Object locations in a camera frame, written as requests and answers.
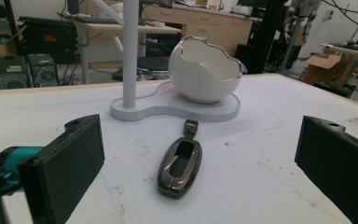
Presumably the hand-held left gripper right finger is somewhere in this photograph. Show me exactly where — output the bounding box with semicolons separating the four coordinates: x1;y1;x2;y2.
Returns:
294;115;358;224

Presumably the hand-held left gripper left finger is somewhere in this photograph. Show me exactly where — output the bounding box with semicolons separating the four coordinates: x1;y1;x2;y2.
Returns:
0;113;106;224

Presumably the dark grey car key case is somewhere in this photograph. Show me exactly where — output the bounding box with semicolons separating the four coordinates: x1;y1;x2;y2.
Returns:
157;119;203;200

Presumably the white eggshell-shaped bowl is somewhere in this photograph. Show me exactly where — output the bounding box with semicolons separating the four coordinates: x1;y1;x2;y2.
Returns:
168;35;243;105

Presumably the grey computer tower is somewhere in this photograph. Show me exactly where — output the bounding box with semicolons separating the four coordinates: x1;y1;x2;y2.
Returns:
27;53;60;88

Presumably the black computer tower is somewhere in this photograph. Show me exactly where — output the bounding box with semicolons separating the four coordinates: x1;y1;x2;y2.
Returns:
0;55;32;91

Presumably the white stand with pole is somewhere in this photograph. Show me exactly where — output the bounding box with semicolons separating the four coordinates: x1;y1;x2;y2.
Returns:
89;0;241;123

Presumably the black equipment case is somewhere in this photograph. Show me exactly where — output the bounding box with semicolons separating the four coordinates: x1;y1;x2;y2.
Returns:
18;16;79;64

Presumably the black office chair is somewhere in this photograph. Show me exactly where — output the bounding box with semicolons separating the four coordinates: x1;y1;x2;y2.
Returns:
112;55;171;82

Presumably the white-legged wooden desk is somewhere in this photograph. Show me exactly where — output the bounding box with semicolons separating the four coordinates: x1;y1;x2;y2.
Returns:
73;20;183;86

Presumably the black metal stand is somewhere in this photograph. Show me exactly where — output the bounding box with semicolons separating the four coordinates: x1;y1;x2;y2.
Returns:
249;0;288;75

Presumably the wooden cabinet with drawers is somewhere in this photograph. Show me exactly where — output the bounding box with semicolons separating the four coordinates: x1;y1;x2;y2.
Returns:
143;3;255;57

